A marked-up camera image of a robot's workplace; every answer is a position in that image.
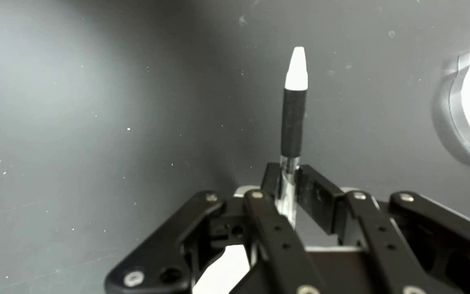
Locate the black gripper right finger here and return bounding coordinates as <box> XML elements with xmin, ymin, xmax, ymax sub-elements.
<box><xmin>298</xmin><ymin>165</ymin><xmax>344</xmax><ymax>236</ymax></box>

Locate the white and black pen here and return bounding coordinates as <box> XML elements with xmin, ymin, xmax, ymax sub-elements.
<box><xmin>275</xmin><ymin>46</ymin><xmax>308</xmax><ymax>226</ymax></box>

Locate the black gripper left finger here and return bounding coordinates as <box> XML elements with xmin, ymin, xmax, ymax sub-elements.
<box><xmin>261</xmin><ymin>164</ymin><xmax>282</xmax><ymax>200</ymax></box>

